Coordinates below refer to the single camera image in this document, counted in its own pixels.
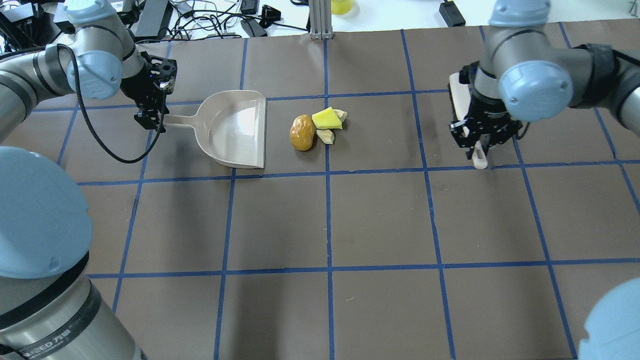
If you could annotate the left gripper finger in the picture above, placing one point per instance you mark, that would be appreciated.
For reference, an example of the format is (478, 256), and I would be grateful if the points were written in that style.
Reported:
(150, 120)

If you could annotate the aluminium frame post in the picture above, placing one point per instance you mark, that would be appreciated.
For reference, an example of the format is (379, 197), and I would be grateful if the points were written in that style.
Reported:
(320, 18)

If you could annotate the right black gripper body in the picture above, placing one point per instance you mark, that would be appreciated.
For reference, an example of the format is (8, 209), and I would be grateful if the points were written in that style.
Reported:
(489, 111)

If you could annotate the pale fruit peel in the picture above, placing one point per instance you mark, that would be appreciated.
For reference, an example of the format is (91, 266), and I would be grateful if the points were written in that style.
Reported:
(327, 136)

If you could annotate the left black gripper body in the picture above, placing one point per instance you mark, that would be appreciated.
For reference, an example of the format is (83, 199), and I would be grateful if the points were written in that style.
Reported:
(137, 87)

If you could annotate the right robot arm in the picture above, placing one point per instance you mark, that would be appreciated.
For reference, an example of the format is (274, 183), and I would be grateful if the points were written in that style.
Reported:
(521, 78)

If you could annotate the beige hand brush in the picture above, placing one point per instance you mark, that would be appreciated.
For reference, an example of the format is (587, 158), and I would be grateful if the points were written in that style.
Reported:
(464, 128)

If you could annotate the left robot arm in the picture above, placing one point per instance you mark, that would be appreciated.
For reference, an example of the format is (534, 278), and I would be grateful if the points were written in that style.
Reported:
(50, 310)

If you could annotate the beige plastic dustpan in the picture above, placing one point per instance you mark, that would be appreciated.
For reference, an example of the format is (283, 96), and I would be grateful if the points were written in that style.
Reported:
(230, 127)

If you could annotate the brown potato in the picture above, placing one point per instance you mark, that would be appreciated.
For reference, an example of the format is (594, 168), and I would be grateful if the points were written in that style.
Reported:
(302, 133)

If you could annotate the yellow green sponge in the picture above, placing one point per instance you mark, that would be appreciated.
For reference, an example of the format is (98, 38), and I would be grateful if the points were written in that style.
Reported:
(327, 119)

